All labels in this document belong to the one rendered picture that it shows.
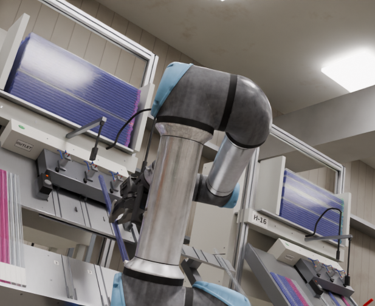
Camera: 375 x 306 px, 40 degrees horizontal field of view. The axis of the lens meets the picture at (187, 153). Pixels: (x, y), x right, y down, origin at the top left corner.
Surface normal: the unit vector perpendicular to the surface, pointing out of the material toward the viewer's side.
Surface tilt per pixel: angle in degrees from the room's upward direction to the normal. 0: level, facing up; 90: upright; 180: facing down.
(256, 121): 130
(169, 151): 102
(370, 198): 90
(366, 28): 180
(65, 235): 90
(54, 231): 90
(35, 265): 47
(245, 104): 112
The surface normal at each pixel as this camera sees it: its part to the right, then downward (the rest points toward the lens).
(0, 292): 0.30, 0.53
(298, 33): -0.18, 0.91
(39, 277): 0.58, -0.76
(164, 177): -0.40, -0.21
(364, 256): 0.62, -0.19
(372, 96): -0.77, -0.36
